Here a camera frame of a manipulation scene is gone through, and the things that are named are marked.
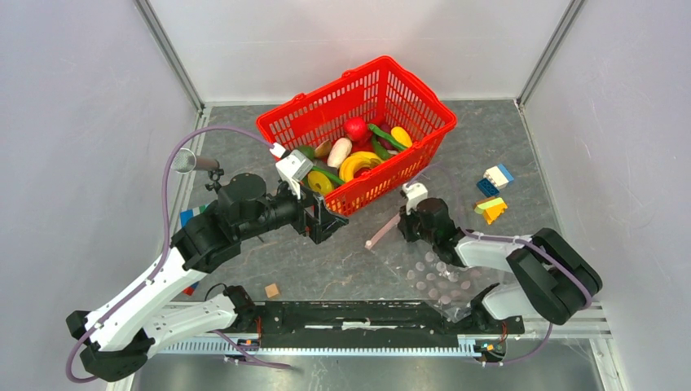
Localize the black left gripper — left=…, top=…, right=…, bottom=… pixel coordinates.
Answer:
left=238, top=176, right=350, bottom=244

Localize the small wooden cube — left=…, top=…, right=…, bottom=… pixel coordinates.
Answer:
left=264, top=283, right=281, bottom=300

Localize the yellow toy banana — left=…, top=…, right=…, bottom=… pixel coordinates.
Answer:
left=338, top=152, right=384, bottom=182

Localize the yellow toy pineapple slice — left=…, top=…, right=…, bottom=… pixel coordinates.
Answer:
left=306, top=170, right=335, bottom=196

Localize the blue green white block stack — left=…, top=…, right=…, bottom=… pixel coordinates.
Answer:
left=179, top=204, right=208, bottom=227

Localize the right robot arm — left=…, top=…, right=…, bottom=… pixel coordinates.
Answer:
left=398, top=198, right=603, bottom=332

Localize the silver mesh microphone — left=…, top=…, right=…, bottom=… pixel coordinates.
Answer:
left=171, top=148, right=220, bottom=174

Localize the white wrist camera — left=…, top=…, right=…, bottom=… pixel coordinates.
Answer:
left=402, top=182, right=429, bottom=214
left=270, top=143, right=314, bottom=200

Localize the yellow toy lemon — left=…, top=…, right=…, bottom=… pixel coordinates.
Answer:
left=390, top=126, right=412, bottom=148

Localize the green toy avocado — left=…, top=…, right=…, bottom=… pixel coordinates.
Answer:
left=296, top=145, right=315, bottom=160

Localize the white blue toy block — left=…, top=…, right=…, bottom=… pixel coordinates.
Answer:
left=483, top=164, right=514, bottom=190

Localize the red blue toy block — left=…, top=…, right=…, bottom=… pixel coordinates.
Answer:
left=183, top=282, right=199, bottom=296

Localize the red toy apple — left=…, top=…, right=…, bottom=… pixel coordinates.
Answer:
left=343, top=117, right=371, bottom=143

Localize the dark blue toy block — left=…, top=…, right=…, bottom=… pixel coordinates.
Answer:
left=477, top=178, right=500, bottom=198

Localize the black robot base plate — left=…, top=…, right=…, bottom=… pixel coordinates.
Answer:
left=225, top=301, right=526, bottom=349

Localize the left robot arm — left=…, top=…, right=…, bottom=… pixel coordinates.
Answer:
left=66, top=174, right=348, bottom=382

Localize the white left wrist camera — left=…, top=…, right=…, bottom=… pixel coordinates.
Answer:
left=270, top=143, right=314, bottom=200

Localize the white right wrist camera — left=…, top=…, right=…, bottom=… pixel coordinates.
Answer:
left=402, top=182, right=429, bottom=214

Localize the clear zip top bag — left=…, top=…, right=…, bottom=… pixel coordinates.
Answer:
left=364, top=213, right=504, bottom=323

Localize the white toy radish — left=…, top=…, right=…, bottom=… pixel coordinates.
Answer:
left=327, top=138, right=352, bottom=169

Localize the red plastic basket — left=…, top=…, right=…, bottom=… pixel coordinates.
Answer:
left=256, top=55, right=457, bottom=216

